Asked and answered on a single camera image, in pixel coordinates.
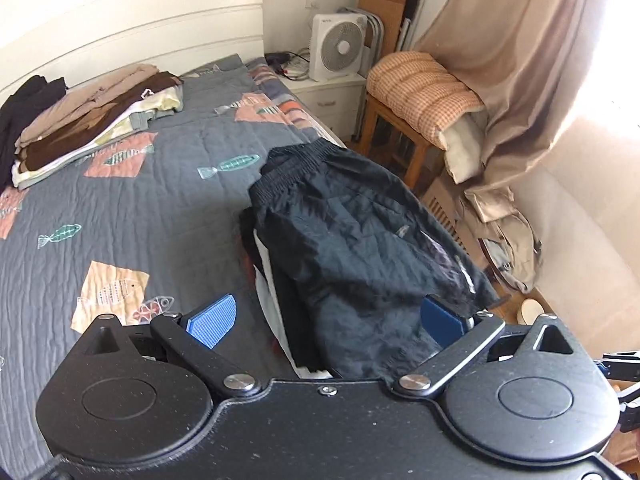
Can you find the grey folded chair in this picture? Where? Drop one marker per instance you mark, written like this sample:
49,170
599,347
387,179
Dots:
376,35

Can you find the white nightstand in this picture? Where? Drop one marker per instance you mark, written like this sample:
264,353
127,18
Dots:
325,102

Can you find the white pillow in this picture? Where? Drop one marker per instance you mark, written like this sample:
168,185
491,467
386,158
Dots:
462,155

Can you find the brown cardboard box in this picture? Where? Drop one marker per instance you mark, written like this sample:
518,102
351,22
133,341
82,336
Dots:
382,0

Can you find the beige cloth heap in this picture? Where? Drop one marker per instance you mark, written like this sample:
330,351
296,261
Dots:
515,240

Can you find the grey patterned quilt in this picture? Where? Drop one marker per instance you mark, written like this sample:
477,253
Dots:
175,200

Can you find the white box fan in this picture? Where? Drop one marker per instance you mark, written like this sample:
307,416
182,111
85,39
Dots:
337,45

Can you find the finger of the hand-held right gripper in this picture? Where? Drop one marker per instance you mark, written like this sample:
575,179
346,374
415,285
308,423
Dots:
631,407
620,365

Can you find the black shorts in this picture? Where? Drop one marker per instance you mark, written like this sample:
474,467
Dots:
360,240

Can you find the white cup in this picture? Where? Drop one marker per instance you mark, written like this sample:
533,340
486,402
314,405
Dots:
530,310

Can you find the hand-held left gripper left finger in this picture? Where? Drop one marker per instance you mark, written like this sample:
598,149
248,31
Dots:
212,320

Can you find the orange checked cushion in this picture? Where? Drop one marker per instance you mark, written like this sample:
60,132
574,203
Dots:
425,90

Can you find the stack of brown folded clothes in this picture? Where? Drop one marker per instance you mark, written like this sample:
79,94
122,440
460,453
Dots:
75,125

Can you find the wooden chair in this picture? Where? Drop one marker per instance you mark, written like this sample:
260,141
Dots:
372,125

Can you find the wooden slatted board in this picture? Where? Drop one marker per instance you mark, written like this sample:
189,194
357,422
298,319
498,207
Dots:
445,210

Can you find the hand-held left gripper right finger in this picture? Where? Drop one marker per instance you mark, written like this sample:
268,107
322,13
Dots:
442,325

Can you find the stack of dark folded clothes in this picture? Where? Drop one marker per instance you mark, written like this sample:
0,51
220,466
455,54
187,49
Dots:
265,280

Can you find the beige curtain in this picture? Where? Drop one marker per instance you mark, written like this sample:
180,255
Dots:
515,60

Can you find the white headboard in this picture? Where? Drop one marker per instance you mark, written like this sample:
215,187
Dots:
125,25

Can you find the black jacket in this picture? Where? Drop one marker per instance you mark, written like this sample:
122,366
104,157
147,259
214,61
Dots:
25,105

